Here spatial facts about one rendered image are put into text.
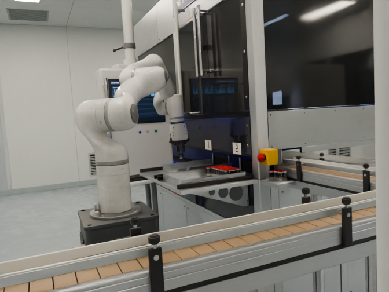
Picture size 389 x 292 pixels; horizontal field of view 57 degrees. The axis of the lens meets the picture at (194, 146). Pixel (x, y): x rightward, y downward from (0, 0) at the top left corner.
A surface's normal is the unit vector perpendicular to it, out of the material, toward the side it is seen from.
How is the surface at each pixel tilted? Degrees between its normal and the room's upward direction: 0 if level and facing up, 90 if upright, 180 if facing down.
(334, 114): 90
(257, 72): 90
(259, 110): 90
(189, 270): 90
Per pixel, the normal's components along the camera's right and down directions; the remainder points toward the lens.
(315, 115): 0.40, 0.05
